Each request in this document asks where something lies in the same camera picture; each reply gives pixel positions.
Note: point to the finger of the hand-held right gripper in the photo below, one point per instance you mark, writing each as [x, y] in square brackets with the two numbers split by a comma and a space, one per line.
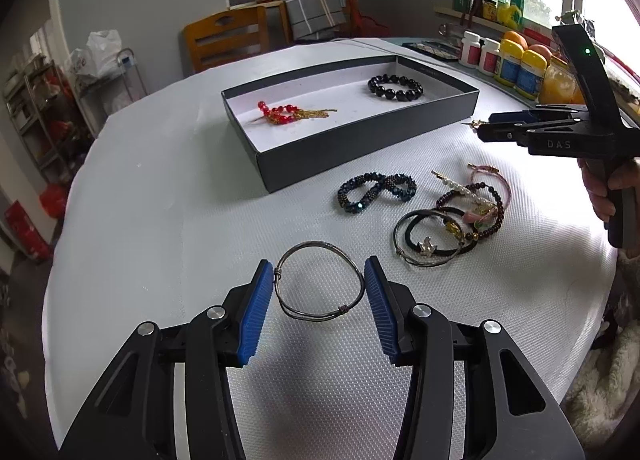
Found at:
[515, 118]
[500, 134]

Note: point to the yellow packet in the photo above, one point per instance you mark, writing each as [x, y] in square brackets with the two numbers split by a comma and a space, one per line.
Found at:
[510, 15]

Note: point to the orange fruit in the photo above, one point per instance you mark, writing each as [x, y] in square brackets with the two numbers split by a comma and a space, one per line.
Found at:
[515, 38]
[541, 53]

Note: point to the dark grey cardboard box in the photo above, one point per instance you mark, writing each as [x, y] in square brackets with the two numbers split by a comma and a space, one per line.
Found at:
[350, 160]

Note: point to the dark patterned tray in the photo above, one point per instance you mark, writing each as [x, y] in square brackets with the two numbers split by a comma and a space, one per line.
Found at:
[432, 50]

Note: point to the fluffy beige cloth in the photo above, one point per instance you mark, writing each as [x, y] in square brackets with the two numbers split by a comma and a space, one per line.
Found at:
[605, 380]

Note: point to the wooden side table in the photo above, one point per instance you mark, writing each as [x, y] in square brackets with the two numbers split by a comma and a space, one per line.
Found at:
[255, 4]

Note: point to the red cloth bag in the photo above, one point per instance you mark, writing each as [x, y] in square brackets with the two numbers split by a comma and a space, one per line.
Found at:
[370, 23]

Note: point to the wooden window shelf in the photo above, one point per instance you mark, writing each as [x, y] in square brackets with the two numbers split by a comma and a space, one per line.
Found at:
[450, 14]

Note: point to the red box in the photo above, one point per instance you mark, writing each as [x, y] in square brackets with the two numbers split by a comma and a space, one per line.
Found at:
[22, 230]

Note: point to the white plastic bag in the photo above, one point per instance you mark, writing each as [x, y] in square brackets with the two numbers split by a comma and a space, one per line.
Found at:
[102, 53]

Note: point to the clear jar orange contents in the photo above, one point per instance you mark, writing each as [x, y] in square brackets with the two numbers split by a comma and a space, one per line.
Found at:
[560, 83]

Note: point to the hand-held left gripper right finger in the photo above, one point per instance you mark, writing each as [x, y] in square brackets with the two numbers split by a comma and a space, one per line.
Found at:
[382, 320]

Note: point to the wooden chair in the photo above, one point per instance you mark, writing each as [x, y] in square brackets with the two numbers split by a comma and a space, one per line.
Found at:
[282, 25]
[225, 35]

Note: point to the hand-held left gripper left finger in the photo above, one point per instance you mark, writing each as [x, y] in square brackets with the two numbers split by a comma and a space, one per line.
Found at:
[252, 320]

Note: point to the person's right hand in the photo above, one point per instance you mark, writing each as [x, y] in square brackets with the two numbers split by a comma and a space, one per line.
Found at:
[597, 195]

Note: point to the metal trolley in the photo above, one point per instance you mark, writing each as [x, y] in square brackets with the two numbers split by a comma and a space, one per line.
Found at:
[131, 60]

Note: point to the red plastic bag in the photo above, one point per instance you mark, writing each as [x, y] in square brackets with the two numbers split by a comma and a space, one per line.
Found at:
[52, 200]

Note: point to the metal shelf rack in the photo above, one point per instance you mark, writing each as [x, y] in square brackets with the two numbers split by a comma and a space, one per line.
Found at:
[30, 105]

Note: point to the pearl hair clip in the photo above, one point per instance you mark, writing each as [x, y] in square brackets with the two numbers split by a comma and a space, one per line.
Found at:
[462, 188]

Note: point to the grey plaid cloth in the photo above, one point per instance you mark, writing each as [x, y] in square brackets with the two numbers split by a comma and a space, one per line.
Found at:
[315, 15]

